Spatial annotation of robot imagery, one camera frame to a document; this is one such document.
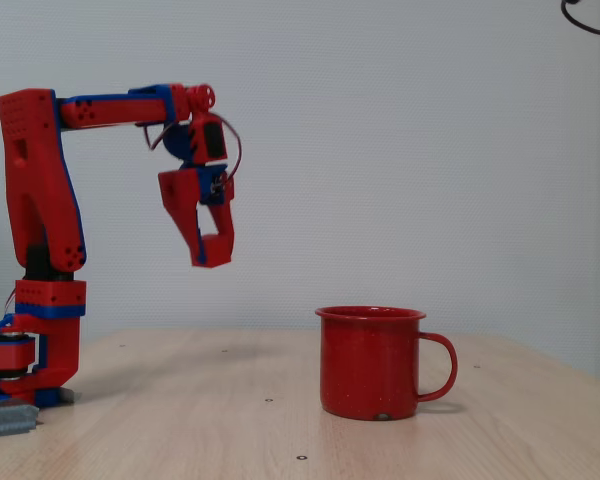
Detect red cube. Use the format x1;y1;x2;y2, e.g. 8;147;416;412
199;233;235;268

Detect red enamel mug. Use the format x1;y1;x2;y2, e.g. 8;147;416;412
314;305;460;422

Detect red black servo cable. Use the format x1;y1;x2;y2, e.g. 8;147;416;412
210;112;244;194
144;121;177;152

